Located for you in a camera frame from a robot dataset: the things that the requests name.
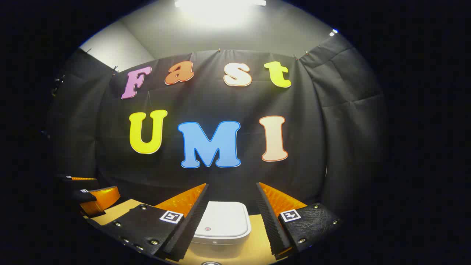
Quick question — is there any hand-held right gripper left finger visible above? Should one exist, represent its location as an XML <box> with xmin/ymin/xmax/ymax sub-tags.
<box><xmin>88</xmin><ymin>183</ymin><xmax>209</xmax><ymax>262</ymax></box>

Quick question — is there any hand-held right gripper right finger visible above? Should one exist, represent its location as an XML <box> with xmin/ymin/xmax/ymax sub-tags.
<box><xmin>256</xmin><ymin>182</ymin><xmax>343</xmax><ymax>260</ymax></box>

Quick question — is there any white desktop garbage bin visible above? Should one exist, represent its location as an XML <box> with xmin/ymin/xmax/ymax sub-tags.
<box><xmin>191</xmin><ymin>201</ymin><xmax>252</xmax><ymax>258</ymax></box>

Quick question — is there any wooden desktop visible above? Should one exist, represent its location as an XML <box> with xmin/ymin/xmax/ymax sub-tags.
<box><xmin>88</xmin><ymin>199</ymin><xmax>295</xmax><ymax>265</ymax></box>

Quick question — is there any black backdrop cloth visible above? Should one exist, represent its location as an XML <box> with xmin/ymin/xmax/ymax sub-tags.
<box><xmin>46</xmin><ymin>33</ymin><xmax>389</xmax><ymax>221</ymax></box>

